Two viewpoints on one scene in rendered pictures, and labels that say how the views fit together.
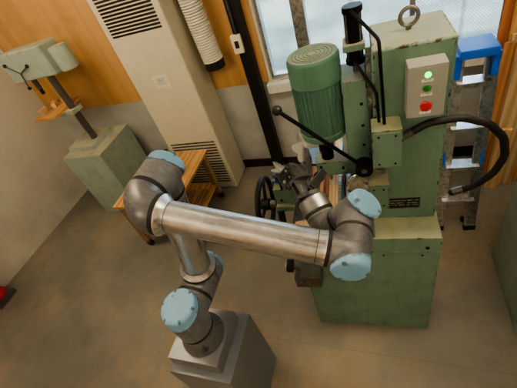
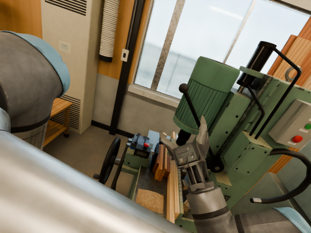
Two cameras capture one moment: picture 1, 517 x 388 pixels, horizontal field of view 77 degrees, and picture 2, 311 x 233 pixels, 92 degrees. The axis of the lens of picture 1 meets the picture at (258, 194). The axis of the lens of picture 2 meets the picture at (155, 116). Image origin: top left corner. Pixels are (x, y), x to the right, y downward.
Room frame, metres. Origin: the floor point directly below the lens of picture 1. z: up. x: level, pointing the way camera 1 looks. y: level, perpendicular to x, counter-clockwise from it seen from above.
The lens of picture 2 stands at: (0.54, 0.15, 1.53)
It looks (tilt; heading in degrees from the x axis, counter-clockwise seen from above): 27 degrees down; 331
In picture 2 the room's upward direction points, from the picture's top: 19 degrees clockwise
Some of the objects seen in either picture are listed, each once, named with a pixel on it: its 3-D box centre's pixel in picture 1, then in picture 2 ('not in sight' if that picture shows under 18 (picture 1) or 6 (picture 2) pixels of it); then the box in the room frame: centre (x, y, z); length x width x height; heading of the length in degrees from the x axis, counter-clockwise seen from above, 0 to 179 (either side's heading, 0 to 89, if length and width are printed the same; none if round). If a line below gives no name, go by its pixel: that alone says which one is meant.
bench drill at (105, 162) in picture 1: (92, 132); not in sight; (2.91, 1.22, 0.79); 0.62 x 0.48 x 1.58; 63
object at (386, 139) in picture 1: (386, 143); (245, 153); (0.81, -0.45, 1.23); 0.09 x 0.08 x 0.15; 65
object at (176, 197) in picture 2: (336, 181); (173, 162); (1.04, -0.35, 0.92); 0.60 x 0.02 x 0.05; 155
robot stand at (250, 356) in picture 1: (229, 363); not in sight; (0.75, 0.44, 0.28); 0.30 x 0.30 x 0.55; 62
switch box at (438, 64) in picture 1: (425, 87); (298, 125); (0.78, -0.55, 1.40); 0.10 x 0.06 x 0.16; 65
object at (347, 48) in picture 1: (355, 35); (256, 66); (0.98, -0.45, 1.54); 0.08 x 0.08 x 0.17; 65
